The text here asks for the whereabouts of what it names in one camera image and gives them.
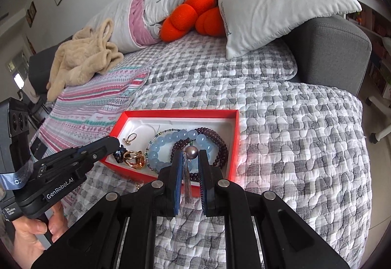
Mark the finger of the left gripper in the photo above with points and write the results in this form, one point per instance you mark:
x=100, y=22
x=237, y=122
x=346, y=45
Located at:
x=73, y=161

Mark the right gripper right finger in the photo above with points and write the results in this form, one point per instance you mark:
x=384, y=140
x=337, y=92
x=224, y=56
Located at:
x=223, y=198

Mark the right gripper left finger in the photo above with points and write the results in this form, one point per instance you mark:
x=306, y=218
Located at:
x=160, y=197

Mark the gold flower brooch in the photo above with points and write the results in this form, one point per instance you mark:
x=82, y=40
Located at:
x=134, y=159

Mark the pink pearl silver pendant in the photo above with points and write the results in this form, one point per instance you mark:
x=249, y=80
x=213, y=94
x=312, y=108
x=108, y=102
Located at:
x=190, y=153

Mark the person's left hand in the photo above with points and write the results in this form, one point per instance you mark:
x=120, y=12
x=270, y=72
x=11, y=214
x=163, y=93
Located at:
x=26, y=247

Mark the dark blue flower brooch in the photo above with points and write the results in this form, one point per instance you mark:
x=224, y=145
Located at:
x=119, y=154

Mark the striped patterned blanket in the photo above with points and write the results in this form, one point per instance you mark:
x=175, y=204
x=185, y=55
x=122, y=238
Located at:
x=83, y=114

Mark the red Ace cardboard box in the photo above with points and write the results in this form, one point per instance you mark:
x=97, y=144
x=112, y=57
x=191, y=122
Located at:
x=161, y=132

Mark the grey checked quilt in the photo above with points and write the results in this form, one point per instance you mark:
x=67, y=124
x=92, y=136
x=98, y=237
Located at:
x=302, y=141

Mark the beige fleece garment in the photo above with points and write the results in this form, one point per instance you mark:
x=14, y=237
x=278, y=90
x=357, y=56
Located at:
x=76, y=61

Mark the white chair base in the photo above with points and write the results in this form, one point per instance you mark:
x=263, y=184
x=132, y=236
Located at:
x=383, y=112

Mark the white pink folded duvet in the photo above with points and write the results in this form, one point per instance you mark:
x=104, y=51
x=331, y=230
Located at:
x=136, y=23

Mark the grey upholstered headboard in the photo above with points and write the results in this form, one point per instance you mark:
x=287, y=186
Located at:
x=331, y=52

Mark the orange knot cushion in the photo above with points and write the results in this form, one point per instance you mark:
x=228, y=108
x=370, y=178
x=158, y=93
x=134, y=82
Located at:
x=203, y=16

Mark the white deer print pillow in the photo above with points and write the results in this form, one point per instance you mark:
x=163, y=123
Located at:
x=251, y=24

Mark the small gold ring earring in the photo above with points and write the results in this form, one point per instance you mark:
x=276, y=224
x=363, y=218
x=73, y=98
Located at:
x=130, y=138

